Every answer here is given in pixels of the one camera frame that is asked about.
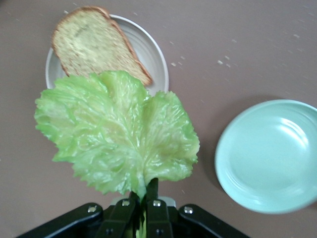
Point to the light-crust bread slice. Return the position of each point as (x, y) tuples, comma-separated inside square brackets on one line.
[(91, 42)]

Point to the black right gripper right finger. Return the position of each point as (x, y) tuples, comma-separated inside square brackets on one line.
[(158, 220)]

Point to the green lettuce leaf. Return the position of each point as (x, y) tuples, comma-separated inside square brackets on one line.
[(119, 134)]

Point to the beige plate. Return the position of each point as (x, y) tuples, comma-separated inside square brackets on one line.
[(151, 49)]

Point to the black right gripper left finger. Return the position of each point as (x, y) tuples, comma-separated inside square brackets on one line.
[(116, 220)]

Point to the green plate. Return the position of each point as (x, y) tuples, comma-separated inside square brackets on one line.
[(267, 158)]

